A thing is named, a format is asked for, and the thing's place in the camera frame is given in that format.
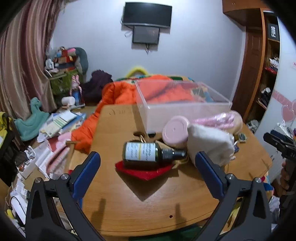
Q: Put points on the green spray bottle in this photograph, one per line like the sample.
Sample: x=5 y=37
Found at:
x=143 y=154

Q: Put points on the black wall television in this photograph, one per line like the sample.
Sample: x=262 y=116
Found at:
x=148 y=14

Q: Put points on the black box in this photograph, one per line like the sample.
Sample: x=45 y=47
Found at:
x=273 y=32

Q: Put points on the dark purple cloth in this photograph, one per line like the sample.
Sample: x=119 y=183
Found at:
x=97 y=85

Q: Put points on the teal plush dinosaur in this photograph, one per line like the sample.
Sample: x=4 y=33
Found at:
x=32 y=125

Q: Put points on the colourful patchwork blanket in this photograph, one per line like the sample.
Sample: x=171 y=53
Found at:
x=182 y=77

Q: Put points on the wooden shelf unit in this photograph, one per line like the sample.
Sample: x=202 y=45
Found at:
x=270 y=69

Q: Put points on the pink folder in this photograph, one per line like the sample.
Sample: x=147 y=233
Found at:
x=57 y=157

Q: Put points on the yellow curved cushion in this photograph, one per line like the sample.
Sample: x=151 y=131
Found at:
x=136 y=69

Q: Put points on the green storage box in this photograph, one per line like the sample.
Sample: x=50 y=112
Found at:
x=60 y=83

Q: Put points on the white panel with pink hearts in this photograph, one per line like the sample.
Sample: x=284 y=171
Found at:
x=286 y=81

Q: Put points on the orange puffer jacket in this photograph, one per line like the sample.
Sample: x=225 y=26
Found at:
x=87 y=132

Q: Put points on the pile of plush toys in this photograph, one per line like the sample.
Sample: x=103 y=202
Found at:
x=61 y=59

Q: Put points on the red velvet pouch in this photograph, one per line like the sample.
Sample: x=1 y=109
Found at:
x=143 y=175

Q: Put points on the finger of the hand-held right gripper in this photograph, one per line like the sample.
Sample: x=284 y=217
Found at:
x=277 y=143
x=284 y=140

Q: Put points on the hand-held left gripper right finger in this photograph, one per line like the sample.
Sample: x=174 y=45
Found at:
x=209 y=173

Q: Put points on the pink round jar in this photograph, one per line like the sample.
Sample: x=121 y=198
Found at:
x=174 y=132

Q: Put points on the pink bunny doll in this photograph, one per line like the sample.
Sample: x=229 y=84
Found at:
x=76 y=85

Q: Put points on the grey cushion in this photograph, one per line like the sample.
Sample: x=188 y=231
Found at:
x=82 y=60

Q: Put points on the yellow cloth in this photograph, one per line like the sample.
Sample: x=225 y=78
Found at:
x=4 y=122

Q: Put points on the wooden door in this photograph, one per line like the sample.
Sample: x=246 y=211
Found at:
x=252 y=64

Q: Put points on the pile of books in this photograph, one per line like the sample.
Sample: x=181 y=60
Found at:
x=57 y=122

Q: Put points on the white cloth pouch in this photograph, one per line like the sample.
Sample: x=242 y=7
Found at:
x=208 y=143

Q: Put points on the person's right hand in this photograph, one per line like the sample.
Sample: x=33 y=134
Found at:
x=285 y=176

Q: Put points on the pile of loose papers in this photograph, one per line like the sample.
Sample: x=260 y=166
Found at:
x=30 y=162

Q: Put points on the pink striped curtain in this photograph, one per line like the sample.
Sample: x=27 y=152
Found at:
x=23 y=58

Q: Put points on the small wall monitor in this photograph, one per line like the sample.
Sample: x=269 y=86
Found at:
x=145 y=34

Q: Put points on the white jar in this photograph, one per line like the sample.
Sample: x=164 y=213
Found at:
x=68 y=101

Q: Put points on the wooden overhead cabinet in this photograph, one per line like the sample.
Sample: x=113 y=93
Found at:
x=242 y=11

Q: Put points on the clear plastic storage box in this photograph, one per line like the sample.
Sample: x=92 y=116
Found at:
x=173 y=115

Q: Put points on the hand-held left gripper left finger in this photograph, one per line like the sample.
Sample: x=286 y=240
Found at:
x=89 y=171

